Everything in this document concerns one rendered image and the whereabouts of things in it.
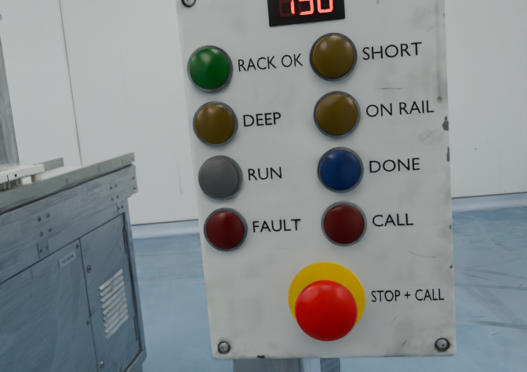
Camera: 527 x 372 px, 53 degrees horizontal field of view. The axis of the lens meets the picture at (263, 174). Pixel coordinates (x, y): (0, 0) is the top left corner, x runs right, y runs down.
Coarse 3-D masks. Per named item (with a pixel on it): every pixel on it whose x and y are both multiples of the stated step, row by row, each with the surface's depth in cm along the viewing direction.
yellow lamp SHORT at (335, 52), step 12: (336, 36) 33; (324, 48) 33; (336, 48) 33; (348, 48) 33; (312, 60) 34; (324, 60) 33; (336, 60) 33; (348, 60) 33; (324, 72) 34; (336, 72) 33
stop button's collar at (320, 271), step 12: (312, 264) 36; (324, 264) 36; (336, 264) 36; (300, 276) 36; (312, 276) 36; (324, 276) 36; (336, 276) 36; (348, 276) 36; (300, 288) 36; (348, 288) 36; (360, 288) 36; (288, 300) 37; (360, 300) 36; (372, 300) 36; (396, 300) 36; (420, 300) 36; (360, 312) 36
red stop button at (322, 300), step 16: (304, 288) 34; (320, 288) 34; (336, 288) 34; (304, 304) 34; (320, 304) 34; (336, 304) 33; (352, 304) 34; (304, 320) 34; (320, 320) 34; (336, 320) 34; (352, 320) 34; (320, 336) 34; (336, 336) 34
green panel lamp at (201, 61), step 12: (204, 48) 35; (192, 60) 35; (204, 60) 34; (216, 60) 34; (192, 72) 35; (204, 72) 34; (216, 72) 34; (228, 72) 34; (204, 84) 35; (216, 84) 35
